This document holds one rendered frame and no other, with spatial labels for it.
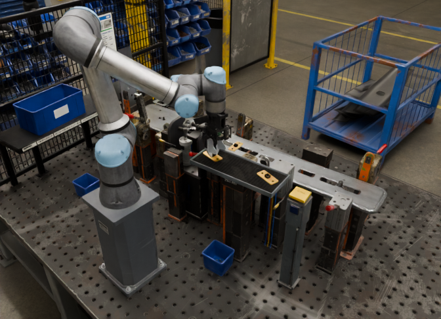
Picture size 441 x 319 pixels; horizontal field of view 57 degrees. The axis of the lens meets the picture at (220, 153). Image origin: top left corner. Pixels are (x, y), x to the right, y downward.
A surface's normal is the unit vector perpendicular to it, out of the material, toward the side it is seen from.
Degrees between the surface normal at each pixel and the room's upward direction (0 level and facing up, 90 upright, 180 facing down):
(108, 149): 7
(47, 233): 0
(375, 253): 0
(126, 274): 90
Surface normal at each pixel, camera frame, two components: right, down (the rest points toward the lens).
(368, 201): 0.00, -0.83
